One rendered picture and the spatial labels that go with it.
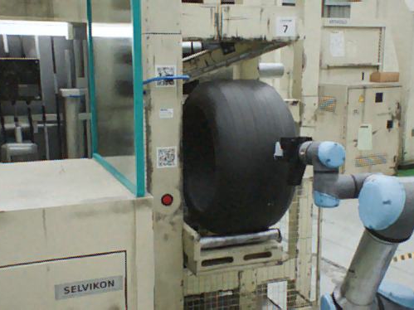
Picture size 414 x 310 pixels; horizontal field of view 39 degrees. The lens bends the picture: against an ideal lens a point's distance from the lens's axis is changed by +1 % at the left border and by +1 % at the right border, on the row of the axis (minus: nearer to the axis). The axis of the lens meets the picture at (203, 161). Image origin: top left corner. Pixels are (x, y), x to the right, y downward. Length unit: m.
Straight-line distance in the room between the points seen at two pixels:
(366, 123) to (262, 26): 4.48
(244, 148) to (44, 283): 0.91
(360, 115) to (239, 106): 4.81
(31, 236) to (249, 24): 1.47
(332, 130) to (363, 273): 5.30
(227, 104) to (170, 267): 0.65
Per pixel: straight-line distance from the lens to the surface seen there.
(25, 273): 1.30
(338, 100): 6.65
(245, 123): 1.98
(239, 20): 2.43
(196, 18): 2.36
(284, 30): 2.52
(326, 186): 1.71
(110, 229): 1.30
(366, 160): 6.92
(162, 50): 2.04
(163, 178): 2.08
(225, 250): 2.16
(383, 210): 1.33
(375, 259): 1.47
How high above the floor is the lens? 1.59
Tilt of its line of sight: 11 degrees down
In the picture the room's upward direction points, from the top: straight up
